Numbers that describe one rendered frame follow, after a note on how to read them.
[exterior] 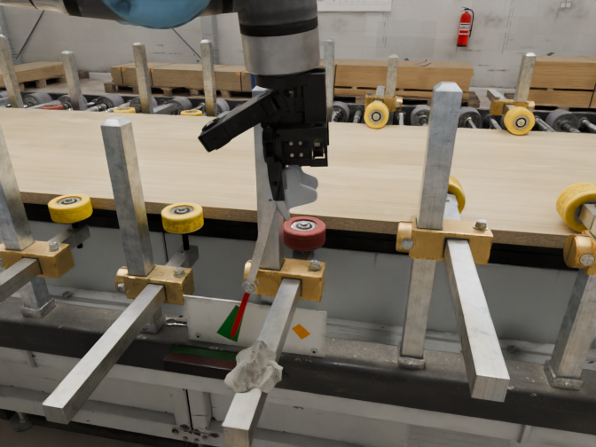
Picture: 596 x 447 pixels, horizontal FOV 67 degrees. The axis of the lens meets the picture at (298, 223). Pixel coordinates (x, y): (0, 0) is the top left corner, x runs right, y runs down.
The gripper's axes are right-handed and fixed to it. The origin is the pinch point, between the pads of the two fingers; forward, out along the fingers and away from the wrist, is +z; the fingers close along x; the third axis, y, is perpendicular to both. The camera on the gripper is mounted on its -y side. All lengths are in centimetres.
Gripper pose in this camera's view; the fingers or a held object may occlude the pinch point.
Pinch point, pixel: (281, 211)
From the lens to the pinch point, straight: 65.6
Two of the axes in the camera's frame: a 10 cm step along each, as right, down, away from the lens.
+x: 0.8, -5.4, 8.4
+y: 9.9, -0.2, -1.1
